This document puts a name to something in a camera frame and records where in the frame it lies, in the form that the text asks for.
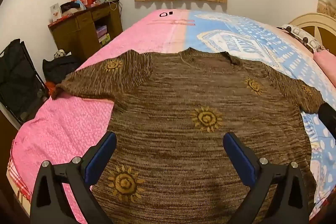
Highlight pink pillow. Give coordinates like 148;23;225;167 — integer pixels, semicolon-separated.
314;49;336;84

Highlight stack of boxes in desk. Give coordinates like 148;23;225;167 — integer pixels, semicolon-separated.
96;25;111;46

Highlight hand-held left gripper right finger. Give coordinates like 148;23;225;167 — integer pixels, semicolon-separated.
223;132;315;224

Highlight dark bag with white cloth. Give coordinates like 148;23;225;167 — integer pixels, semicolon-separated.
60;0;87;18

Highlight white carton box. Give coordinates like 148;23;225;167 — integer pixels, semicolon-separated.
50;3;64;23

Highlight black bag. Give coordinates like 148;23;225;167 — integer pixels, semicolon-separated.
42;49;82;85

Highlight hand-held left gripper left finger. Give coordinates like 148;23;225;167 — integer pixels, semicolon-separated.
30;132;117;224

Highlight patterned white pillow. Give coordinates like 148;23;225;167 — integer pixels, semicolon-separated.
276;25;327;52

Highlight black suitcase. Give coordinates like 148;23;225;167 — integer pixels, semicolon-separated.
0;39;50;125

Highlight brown knit sweater sun print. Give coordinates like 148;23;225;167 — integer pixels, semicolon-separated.
50;48;326;224

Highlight red cloth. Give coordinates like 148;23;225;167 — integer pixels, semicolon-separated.
46;81;63;101

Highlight brown wooden desk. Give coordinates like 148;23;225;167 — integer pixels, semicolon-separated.
48;1;123;62

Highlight pink and blue bed blanket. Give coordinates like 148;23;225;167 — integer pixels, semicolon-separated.
7;9;336;224

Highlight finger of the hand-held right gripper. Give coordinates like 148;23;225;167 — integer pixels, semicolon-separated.
318;102;336;138

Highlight cream wooden headboard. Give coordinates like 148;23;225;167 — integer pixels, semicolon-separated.
288;13;336;44

